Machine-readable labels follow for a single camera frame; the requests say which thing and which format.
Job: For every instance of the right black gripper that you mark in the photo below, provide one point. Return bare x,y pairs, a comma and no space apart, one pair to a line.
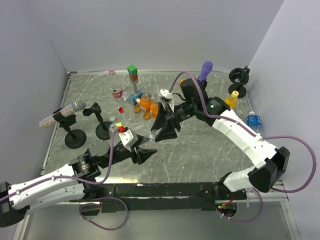
168,132

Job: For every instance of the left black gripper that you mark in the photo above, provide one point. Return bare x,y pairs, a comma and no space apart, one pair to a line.
142,154

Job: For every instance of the clear plastic bottle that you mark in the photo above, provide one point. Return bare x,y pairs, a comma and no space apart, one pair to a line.
112,128

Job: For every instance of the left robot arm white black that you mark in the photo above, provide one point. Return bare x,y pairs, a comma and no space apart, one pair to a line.
74,181

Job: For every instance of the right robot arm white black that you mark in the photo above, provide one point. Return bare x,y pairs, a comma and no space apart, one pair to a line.
269,162

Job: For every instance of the short orange bottle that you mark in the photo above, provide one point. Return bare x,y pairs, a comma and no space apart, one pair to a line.
154,108

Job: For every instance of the tall orange bottle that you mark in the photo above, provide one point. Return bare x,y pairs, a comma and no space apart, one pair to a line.
145,103

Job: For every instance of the small clear bottle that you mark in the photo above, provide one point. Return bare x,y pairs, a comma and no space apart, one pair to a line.
127,98

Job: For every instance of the red label water bottle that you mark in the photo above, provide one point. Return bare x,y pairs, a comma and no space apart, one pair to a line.
115,84

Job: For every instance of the yellow juice bottle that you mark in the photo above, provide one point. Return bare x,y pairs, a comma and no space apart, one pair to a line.
232,99

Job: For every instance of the blue label water bottle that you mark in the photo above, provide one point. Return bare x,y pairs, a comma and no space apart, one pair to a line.
254,122

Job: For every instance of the orange cap front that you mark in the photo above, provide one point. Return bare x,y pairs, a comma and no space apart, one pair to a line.
146,116

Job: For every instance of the orange cap near bottles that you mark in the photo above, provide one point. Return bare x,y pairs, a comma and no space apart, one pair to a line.
137,109

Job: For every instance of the empty black microphone stand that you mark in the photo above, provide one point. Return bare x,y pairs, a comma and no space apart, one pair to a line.
102,129

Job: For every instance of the colourful block tower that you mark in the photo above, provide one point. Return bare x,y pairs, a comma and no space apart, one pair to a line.
138,90

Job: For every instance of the black stand holding microphone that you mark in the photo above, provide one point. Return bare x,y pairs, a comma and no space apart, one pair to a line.
74,139

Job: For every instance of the purple microphone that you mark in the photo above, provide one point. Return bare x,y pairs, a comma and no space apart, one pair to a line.
205,70

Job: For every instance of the silver glitter microphone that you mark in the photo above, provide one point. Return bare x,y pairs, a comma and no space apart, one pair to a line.
78,105

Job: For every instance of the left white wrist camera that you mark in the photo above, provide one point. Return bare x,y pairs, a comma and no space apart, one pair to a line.
127,136

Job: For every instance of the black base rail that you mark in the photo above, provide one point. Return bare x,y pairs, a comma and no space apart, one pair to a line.
161,196

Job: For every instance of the black ring stand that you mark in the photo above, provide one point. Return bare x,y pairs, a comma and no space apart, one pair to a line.
239,78

